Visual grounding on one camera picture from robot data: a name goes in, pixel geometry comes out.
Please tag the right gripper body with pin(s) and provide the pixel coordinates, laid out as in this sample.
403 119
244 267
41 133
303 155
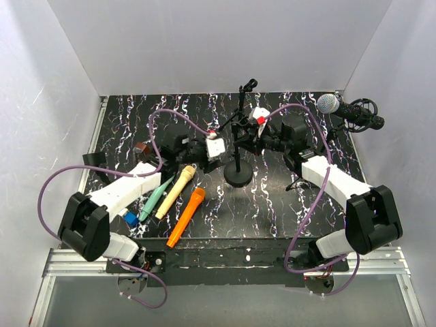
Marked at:
273 142

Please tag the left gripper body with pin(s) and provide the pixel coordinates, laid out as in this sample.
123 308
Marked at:
193 154

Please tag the cream microphone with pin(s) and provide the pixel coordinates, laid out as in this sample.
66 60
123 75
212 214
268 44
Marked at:
186 175

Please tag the orange microphone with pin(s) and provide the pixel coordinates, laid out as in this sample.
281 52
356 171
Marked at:
195 200

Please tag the cream mic round stand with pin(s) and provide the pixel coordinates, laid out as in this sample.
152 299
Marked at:
237 173

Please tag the mint green microphone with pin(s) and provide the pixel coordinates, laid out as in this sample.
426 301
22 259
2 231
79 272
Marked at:
153 199

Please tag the black tripod mic stand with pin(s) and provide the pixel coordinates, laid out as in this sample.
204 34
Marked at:
238 113

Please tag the silver mesh studio microphone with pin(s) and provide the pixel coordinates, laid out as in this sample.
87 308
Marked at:
360 115

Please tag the round base mic stand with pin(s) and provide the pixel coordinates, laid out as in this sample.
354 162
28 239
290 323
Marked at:
97 159

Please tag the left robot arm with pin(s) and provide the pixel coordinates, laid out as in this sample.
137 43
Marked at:
85 226

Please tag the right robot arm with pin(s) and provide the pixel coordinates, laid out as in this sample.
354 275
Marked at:
371 216

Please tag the blue and white small object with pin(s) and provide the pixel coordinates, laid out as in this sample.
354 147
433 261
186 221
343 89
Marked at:
130 218

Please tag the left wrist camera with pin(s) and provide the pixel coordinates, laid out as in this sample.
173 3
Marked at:
215 148

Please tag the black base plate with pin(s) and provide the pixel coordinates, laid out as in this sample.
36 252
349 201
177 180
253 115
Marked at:
220 261

